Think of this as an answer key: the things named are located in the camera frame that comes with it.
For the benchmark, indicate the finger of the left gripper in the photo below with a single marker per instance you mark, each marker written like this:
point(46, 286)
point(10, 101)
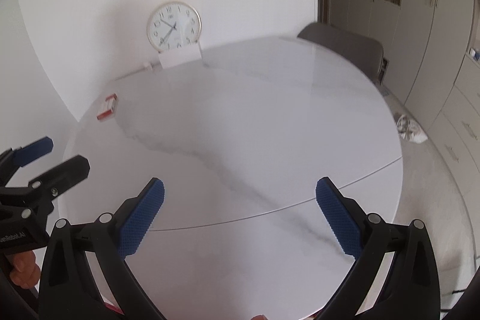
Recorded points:
point(59, 179)
point(13, 159)

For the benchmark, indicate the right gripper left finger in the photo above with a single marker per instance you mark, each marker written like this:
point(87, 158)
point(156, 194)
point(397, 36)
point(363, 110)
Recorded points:
point(67, 286)

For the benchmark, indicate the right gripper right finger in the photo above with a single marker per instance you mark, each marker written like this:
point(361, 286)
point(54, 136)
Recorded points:
point(411, 287)

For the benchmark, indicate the white card box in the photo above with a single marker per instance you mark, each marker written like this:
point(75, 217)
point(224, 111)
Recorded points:
point(181, 55)

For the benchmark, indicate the person left hand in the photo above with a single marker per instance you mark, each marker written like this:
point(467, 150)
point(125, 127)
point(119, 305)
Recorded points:
point(26, 273)

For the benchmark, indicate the white plastic bag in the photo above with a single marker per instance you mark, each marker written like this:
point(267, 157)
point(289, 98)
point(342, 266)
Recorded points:
point(410, 130)

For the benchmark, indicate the white wall clock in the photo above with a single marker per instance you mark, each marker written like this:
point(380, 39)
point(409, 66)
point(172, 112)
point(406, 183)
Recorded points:
point(173, 25)

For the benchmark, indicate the red white small box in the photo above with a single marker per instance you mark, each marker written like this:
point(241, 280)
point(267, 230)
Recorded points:
point(108, 107)

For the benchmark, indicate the grey chair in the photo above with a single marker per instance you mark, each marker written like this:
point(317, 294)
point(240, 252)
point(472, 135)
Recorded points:
point(364, 52)

